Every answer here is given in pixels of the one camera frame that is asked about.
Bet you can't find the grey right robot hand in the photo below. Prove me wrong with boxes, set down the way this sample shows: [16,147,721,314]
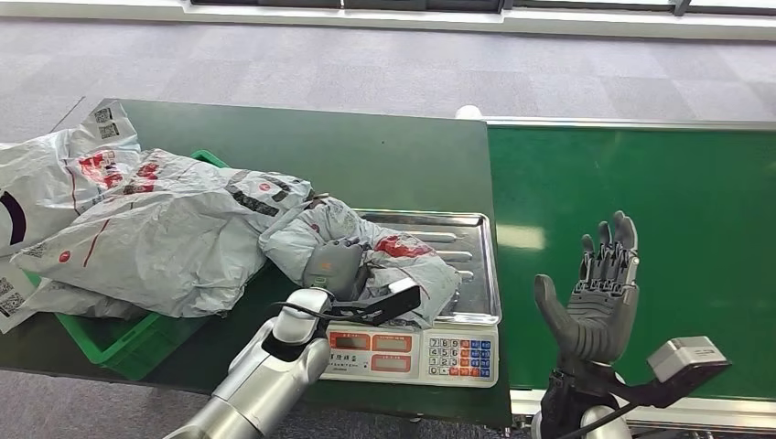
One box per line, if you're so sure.
[533,210,641,365]

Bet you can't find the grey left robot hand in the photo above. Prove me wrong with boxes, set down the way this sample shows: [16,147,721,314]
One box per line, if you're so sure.
[303,238,371,301]

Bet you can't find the grey package with red print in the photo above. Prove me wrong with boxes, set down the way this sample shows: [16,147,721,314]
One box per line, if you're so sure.
[259,197,462,328]

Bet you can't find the green conveyor belt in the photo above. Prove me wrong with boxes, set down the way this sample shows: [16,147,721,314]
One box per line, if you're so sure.
[486,123,776,402]

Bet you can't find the large grey package black stripes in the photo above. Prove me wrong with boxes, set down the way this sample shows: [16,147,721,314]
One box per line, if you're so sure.
[12,150,317,319]

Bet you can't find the crumpled grey package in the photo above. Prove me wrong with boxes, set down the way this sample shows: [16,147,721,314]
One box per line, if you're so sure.
[0,257,146,335]

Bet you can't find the grey package with QR labels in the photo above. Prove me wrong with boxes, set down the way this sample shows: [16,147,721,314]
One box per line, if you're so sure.
[0,100,144,259]

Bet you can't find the white scale with steel tray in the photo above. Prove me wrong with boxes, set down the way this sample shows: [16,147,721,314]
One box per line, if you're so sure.
[303,209,503,389]

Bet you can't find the green plastic crate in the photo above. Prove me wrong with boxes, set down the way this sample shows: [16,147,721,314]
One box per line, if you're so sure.
[24,149,292,381]

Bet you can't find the white window sill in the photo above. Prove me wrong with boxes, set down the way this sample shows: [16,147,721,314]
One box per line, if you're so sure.
[0,0,776,42]

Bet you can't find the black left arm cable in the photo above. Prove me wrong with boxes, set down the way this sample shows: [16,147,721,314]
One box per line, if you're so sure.
[273,299,389,324]

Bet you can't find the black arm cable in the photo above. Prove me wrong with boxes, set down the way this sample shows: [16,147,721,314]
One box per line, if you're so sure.
[557,396,662,439]
[273,299,389,324]

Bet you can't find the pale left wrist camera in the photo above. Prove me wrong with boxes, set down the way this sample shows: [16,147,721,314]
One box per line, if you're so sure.
[354,277,423,328]

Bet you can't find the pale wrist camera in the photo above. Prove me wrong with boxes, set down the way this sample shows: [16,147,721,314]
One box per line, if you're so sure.
[630,336,733,408]
[354,277,423,328]

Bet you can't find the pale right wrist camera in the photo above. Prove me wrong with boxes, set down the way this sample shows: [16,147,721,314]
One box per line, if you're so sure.
[630,336,733,408]

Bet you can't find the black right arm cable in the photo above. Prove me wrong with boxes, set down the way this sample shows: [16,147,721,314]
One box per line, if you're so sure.
[557,396,662,439]

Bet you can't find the silver conveyor side rail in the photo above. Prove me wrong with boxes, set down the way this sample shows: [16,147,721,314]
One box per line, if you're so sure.
[509,387,776,434]
[483,116,776,132]

